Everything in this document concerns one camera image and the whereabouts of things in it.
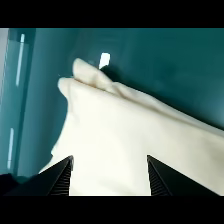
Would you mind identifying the cream shirt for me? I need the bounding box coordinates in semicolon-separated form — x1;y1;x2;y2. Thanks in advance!
38;57;224;197

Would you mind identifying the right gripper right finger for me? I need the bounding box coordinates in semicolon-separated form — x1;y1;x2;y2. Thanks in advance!
146;154;222;197

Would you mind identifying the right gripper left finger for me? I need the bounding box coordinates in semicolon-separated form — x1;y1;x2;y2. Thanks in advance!
3;155;75;197

